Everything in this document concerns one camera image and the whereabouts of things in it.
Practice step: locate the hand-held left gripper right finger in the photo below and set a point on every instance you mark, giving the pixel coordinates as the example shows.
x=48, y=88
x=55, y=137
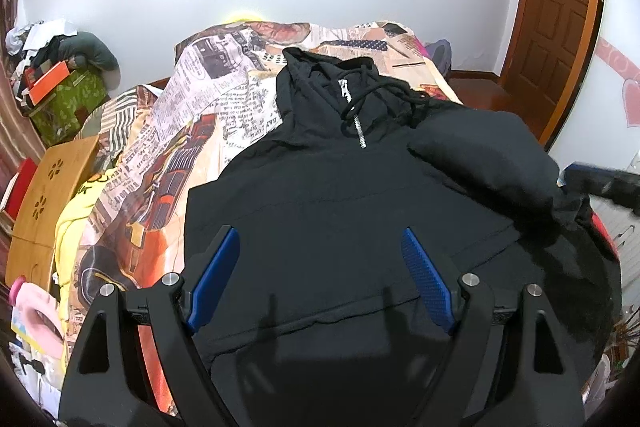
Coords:
x=427, y=277

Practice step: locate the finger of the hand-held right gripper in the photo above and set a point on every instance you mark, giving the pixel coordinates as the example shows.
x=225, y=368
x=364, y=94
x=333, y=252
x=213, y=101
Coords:
x=607, y=184

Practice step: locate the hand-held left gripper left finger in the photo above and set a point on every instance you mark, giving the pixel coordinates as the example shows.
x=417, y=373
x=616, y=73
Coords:
x=215, y=272

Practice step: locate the black zip hoodie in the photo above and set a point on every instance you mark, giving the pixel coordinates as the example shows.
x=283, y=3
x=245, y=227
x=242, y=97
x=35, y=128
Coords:
x=350, y=187

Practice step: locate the pile of white clothes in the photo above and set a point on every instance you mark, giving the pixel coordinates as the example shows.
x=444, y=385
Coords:
x=40, y=34

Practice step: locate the pink plastic object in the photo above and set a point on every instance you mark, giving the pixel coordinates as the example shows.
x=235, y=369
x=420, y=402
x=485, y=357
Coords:
x=37, y=312

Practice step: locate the brown wooden door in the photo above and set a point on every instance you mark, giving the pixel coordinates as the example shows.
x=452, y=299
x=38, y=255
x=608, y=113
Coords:
x=555, y=7

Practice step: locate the newspaper print bed sheet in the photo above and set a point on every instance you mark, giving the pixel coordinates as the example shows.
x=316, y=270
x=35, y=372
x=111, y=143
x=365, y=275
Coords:
x=225, y=72

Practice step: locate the purple object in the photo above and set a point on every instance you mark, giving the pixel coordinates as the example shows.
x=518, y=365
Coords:
x=440, y=57

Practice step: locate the red book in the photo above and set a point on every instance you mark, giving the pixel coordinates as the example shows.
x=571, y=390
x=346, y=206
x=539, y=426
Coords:
x=20, y=184

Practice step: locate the green patterned box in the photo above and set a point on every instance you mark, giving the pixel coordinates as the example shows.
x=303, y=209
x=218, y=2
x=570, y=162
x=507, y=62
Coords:
x=70, y=107

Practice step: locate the striped brown curtain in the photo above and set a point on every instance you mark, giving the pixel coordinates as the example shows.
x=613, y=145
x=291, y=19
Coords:
x=12, y=127

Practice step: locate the orange box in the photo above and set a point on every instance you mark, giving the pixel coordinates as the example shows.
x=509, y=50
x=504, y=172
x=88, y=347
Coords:
x=47, y=84

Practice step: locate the grey pillow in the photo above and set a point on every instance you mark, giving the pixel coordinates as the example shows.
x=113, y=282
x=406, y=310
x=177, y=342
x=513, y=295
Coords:
x=95, y=47

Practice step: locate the yellow object behind bed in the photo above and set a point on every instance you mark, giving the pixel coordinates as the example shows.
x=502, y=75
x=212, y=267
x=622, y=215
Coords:
x=245, y=16

